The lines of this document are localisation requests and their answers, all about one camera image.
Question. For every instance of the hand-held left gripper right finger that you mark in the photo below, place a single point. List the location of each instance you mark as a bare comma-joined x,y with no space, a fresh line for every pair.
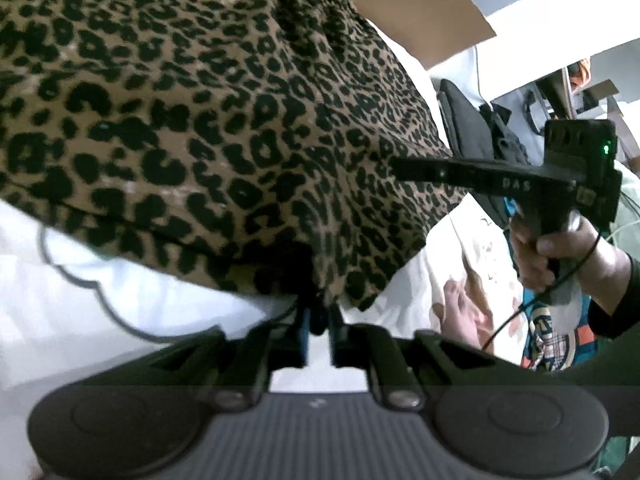
336,335

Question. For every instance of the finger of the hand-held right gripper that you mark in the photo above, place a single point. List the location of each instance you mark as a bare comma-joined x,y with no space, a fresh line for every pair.
430,169

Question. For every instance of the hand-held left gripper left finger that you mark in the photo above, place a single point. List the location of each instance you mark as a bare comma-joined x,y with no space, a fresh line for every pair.
303,332

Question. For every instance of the leopard print garment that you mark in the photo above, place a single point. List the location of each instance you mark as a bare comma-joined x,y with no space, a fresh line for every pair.
200,110

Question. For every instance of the person's right forearm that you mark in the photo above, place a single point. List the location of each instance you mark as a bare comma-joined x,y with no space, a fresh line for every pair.
620,310

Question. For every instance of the person's right hand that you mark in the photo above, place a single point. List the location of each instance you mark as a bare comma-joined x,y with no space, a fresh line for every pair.
545,250

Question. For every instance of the black chair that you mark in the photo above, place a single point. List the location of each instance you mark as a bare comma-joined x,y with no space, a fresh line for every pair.
462,120

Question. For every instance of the black bag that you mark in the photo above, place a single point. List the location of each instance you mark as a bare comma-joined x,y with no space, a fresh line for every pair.
505,135

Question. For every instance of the brown cardboard sheet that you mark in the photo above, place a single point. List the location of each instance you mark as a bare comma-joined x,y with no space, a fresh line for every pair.
425,20

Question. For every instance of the colourful printed garment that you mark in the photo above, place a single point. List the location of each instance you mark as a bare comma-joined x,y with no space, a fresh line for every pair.
550,345

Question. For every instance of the white printed bed sheet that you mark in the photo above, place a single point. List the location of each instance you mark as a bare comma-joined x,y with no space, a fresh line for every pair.
100,300

